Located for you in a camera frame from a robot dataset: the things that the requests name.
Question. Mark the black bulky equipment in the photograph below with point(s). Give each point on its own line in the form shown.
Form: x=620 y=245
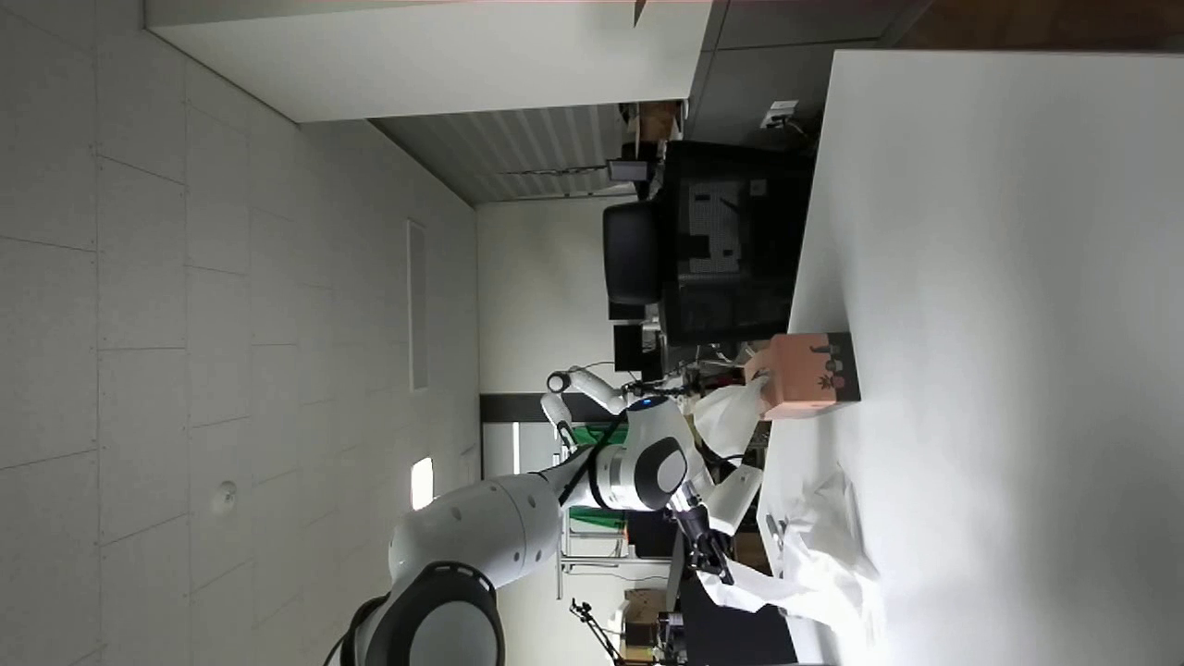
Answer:
x=725 y=625

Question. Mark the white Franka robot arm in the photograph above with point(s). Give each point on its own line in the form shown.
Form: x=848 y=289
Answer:
x=492 y=531

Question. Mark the black cabinet with equipment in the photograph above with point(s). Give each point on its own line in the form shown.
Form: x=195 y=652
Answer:
x=735 y=245

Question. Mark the crumpled white tissue pile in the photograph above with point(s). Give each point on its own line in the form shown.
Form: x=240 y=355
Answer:
x=824 y=557

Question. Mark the brown cardboard box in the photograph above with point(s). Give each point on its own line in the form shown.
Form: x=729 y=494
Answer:
x=652 y=119

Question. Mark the white jointed background arm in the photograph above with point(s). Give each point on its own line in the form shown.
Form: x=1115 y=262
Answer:
x=588 y=388

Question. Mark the grey corrugated shutter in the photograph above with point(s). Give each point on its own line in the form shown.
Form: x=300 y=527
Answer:
x=520 y=154

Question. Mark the black office chair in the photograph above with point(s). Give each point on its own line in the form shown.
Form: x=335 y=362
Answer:
x=630 y=261

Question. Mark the black camera tripod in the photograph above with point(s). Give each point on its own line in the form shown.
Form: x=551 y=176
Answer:
x=592 y=625

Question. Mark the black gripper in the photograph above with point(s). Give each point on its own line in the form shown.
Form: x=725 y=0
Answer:
x=697 y=542

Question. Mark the pink tissue box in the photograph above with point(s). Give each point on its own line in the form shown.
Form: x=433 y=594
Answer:
x=809 y=370

